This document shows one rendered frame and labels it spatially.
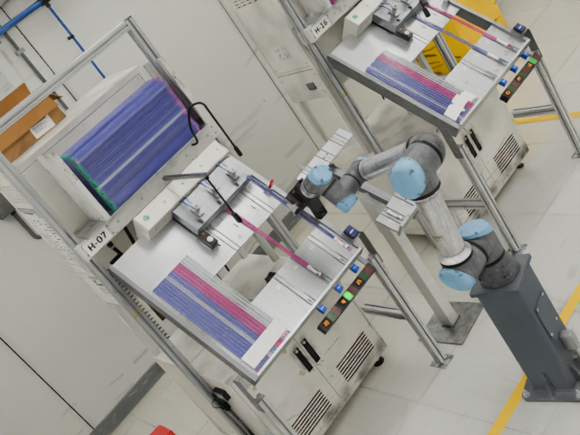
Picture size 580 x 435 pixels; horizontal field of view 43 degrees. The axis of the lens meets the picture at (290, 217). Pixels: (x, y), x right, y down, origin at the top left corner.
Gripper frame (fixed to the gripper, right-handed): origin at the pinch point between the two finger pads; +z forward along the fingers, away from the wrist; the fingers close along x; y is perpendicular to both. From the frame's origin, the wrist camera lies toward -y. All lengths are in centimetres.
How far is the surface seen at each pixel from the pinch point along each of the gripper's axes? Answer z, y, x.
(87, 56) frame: -4, 99, 11
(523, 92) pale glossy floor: 107, -55, -226
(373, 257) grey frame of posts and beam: 9.7, -34.5, -11.6
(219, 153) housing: 14.8, 40.5, -4.3
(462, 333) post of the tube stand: 40, -90, -28
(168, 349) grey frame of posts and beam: 46, 4, 62
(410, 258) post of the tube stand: 26, -49, -32
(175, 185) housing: 16, 44, 19
